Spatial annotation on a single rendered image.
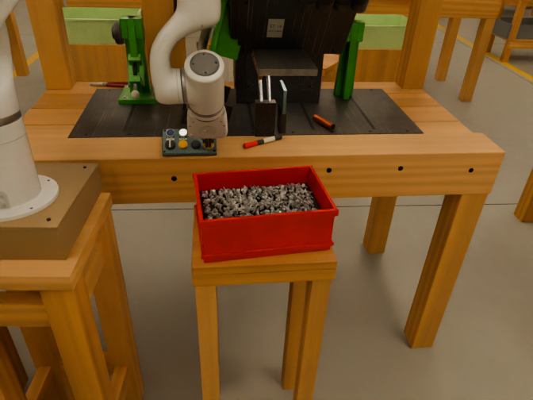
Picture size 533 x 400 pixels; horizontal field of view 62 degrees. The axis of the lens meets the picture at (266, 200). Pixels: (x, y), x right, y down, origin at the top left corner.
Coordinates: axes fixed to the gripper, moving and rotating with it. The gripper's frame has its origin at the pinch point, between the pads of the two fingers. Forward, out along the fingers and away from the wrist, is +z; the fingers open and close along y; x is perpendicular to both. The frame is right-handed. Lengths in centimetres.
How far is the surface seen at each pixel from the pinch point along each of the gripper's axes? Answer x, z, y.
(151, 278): -15, 106, -30
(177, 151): -1.8, 3.1, -8.6
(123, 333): -46, 37, -27
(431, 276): -31, 48, 79
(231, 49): 29.6, -1.0, 7.6
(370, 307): -35, 91, 69
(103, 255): -28.7, 10.2, -28.2
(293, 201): -21.4, -6.0, 20.8
